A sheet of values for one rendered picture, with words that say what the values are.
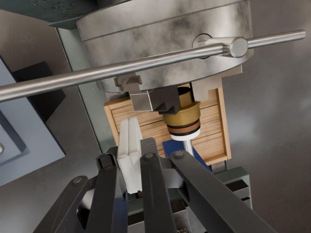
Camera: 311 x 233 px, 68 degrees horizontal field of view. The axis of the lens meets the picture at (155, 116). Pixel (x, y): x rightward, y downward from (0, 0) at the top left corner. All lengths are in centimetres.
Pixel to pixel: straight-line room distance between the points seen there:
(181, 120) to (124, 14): 24
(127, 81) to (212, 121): 47
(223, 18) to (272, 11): 156
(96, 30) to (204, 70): 17
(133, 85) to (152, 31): 9
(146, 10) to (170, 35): 4
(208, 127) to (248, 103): 115
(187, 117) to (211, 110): 29
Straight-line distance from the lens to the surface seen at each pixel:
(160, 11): 33
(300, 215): 287
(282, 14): 195
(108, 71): 21
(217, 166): 89
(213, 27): 35
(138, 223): 81
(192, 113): 48
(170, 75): 33
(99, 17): 36
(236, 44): 26
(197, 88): 49
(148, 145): 17
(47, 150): 92
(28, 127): 91
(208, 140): 80
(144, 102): 38
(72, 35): 102
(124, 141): 17
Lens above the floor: 155
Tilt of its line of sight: 69 degrees down
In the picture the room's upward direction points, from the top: 151 degrees clockwise
